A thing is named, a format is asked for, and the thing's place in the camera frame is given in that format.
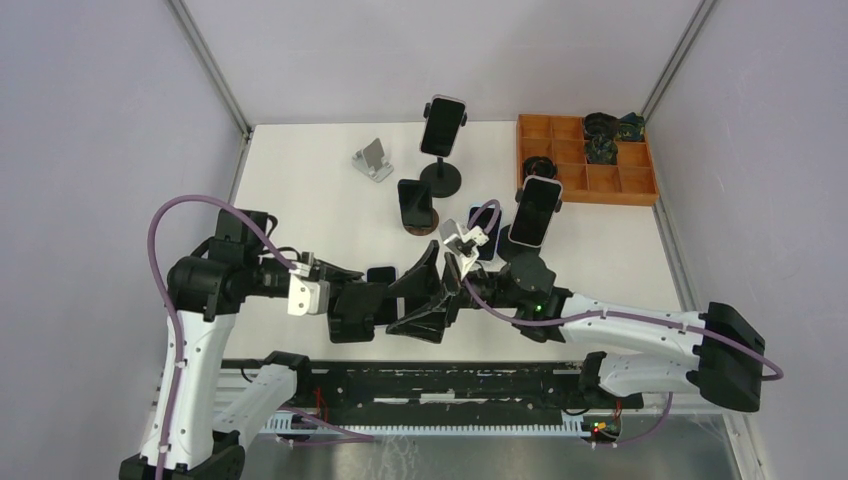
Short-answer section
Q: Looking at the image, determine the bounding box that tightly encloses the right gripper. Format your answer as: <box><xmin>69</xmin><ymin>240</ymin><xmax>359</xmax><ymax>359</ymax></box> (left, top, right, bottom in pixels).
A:
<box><xmin>382</xmin><ymin>239</ymin><xmax>523</xmax><ymax>343</ymax></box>

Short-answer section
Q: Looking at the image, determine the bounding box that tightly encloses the purple case phone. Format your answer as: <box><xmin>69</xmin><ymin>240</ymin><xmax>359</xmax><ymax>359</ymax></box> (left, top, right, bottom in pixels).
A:
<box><xmin>366</xmin><ymin>266</ymin><xmax>398</xmax><ymax>327</ymax></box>

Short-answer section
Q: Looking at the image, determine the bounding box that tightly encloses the black folding phone stand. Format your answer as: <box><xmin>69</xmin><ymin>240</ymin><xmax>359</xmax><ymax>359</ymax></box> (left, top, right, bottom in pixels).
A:
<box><xmin>327</xmin><ymin>282</ymin><xmax>385</xmax><ymax>344</ymax></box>

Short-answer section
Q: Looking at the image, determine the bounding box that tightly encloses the silver folding phone stand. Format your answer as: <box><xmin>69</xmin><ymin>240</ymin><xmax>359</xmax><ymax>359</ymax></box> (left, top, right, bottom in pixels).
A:
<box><xmin>351</xmin><ymin>138</ymin><xmax>394</xmax><ymax>183</ymax></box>

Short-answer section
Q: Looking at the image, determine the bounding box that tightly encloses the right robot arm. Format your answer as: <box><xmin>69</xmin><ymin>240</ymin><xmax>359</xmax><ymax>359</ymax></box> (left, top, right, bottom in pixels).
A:
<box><xmin>387</xmin><ymin>242</ymin><xmax>782</xmax><ymax>413</ymax></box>

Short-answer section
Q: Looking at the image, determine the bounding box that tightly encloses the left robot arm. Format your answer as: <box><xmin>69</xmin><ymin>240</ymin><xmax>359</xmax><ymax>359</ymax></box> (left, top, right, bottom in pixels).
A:
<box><xmin>119</xmin><ymin>207</ymin><xmax>324</xmax><ymax>479</ymax></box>

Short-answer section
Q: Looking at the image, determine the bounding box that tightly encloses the round wooden phone stand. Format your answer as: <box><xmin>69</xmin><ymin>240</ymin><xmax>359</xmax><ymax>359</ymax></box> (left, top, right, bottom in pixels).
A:
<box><xmin>403</xmin><ymin>209</ymin><xmax>439</xmax><ymax>236</ymax></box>

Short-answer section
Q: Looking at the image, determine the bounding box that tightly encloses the light blue case phone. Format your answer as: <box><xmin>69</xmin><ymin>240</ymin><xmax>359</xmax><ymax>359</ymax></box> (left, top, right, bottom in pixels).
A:
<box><xmin>468</xmin><ymin>206</ymin><xmax>502</xmax><ymax>261</ymax></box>

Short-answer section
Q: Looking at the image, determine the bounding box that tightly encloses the black right clamp stand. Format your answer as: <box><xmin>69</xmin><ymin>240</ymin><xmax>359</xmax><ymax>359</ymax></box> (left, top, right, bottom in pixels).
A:
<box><xmin>496</xmin><ymin>224</ymin><xmax>541</xmax><ymax>262</ymax></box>

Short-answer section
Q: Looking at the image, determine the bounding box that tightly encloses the phone on wooden stand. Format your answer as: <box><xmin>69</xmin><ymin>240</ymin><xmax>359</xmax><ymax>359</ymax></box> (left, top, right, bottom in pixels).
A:
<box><xmin>397</xmin><ymin>179</ymin><xmax>433</xmax><ymax>228</ymax></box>

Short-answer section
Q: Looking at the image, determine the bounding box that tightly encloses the black tall round-base stand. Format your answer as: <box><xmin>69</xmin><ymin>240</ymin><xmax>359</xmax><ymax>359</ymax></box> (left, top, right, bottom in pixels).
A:
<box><xmin>418</xmin><ymin>102</ymin><xmax>470</xmax><ymax>198</ymax></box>

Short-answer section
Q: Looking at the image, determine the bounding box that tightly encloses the phone on right stand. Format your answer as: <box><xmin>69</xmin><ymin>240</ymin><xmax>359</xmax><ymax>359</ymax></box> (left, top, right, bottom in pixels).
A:
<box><xmin>508</xmin><ymin>175</ymin><xmax>563</xmax><ymax>248</ymax></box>

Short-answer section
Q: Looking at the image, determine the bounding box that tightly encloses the phone on tall stand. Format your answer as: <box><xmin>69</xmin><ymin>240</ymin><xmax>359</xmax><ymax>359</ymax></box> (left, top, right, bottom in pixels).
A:
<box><xmin>419</xmin><ymin>95</ymin><xmax>467</xmax><ymax>158</ymax></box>

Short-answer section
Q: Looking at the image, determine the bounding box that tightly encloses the black lens on table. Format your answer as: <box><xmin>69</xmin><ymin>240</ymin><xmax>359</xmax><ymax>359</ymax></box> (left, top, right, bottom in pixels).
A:
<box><xmin>522</xmin><ymin>156</ymin><xmax>558</xmax><ymax>179</ymax></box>

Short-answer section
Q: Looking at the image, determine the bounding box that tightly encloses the orange compartment tray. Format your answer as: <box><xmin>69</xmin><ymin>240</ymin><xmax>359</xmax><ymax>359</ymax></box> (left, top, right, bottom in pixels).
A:
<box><xmin>515</xmin><ymin>114</ymin><xmax>659</xmax><ymax>207</ymax></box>

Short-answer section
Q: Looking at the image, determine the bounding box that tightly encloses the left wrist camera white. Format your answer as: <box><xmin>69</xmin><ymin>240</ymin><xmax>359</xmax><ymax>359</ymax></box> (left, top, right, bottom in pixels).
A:
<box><xmin>287</xmin><ymin>252</ymin><xmax>330</xmax><ymax>316</ymax></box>

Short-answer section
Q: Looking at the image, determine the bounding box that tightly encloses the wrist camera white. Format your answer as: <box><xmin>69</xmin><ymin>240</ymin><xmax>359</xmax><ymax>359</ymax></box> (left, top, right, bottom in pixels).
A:
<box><xmin>287</xmin><ymin>252</ymin><xmax>330</xmax><ymax>316</ymax></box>
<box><xmin>438</xmin><ymin>219</ymin><xmax>489</xmax><ymax>279</ymax></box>

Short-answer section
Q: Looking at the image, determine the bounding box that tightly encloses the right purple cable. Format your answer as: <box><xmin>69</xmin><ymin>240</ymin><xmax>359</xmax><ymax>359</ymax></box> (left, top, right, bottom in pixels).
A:
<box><xmin>463</xmin><ymin>199</ymin><xmax>785</xmax><ymax>382</ymax></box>

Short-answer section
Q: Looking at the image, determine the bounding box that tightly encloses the purple cable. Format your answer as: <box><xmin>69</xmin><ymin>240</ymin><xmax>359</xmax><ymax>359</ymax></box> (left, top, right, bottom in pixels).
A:
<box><xmin>463</xmin><ymin>199</ymin><xmax>785</xmax><ymax>382</ymax></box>
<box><xmin>146</xmin><ymin>195</ymin><xmax>296</xmax><ymax>480</ymax></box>

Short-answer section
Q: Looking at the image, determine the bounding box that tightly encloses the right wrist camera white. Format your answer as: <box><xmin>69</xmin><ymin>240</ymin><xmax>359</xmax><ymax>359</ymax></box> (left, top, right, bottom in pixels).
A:
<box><xmin>438</xmin><ymin>219</ymin><xmax>489</xmax><ymax>279</ymax></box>

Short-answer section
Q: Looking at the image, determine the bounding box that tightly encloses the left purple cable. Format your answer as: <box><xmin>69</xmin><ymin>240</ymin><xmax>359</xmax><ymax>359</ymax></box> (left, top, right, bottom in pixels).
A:
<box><xmin>146</xmin><ymin>195</ymin><xmax>296</xmax><ymax>480</ymax></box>

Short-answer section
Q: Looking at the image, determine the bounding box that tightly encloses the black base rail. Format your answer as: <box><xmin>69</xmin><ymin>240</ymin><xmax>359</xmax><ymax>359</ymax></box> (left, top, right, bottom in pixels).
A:
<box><xmin>289</xmin><ymin>361</ymin><xmax>645</xmax><ymax>427</ymax></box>

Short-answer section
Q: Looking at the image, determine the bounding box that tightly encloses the white cable duct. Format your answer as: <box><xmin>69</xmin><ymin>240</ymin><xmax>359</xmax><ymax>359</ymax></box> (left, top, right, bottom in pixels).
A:
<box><xmin>259</xmin><ymin>412</ymin><xmax>591</xmax><ymax>439</ymax></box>

